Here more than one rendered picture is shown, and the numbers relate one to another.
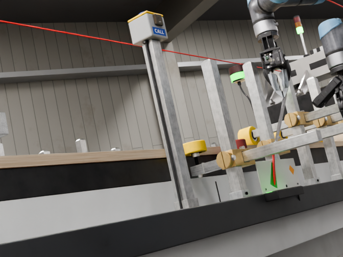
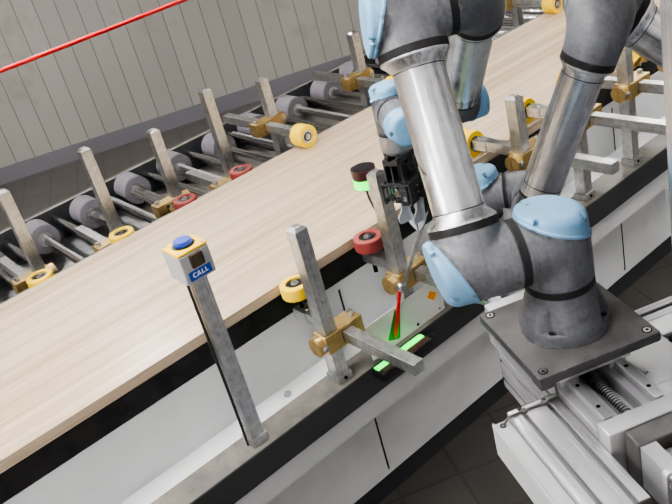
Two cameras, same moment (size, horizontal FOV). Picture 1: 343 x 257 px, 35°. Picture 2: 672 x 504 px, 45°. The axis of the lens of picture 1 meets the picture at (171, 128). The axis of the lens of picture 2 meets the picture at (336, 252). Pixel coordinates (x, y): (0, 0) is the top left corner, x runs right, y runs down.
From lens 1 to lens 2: 146 cm
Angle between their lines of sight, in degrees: 42
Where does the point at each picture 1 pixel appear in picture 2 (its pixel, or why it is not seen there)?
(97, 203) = (165, 411)
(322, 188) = not seen: hidden behind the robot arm
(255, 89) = (382, 212)
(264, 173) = (379, 333)
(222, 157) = (314, 346)
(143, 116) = not seen: outside the picture
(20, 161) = (61, 429)
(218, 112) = (309, 293)
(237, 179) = (333, 365)
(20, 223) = (75, 480)
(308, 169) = not seen: hidden behind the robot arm
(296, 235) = (430, 364)
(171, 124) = (228, 370)
